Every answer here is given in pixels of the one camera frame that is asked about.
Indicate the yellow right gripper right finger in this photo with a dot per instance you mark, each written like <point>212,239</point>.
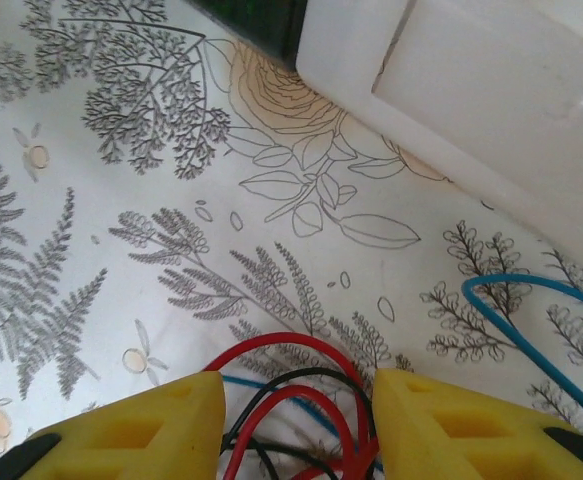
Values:
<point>471,440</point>

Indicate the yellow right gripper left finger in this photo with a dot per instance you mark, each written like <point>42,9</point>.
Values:
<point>121,435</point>

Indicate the floral tablecloth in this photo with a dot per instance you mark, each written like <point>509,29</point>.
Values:
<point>121,310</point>

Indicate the black plastic bin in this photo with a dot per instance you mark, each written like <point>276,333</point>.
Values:
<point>261,20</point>

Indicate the white plastic bin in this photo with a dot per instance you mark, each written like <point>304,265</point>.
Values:
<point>471,75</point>

